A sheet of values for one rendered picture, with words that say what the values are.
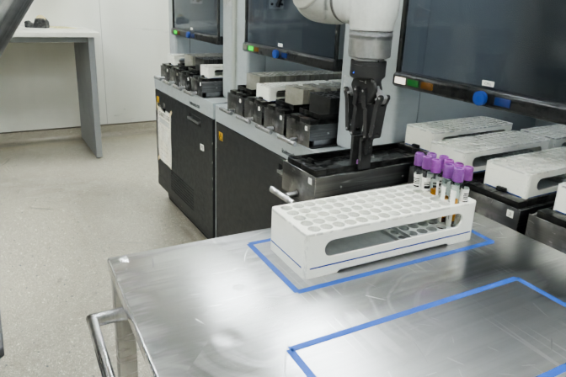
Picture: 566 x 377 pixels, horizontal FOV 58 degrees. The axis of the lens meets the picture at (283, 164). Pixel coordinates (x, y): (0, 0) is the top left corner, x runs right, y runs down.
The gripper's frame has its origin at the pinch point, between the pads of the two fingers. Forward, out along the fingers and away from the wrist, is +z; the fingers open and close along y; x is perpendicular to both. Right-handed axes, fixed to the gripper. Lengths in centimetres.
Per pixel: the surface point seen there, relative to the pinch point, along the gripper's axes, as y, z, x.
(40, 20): 326, -13, 30
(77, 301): 104, 84, 49
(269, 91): 71, -1, -15
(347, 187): -2.2, 6.9, 4.7
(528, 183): -30.8, -0.5, -15.3
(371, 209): -34.4, -3.7, 25.7
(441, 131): 0.0, -2.3, -24.8
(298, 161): 6.2, 2.4, 12.3
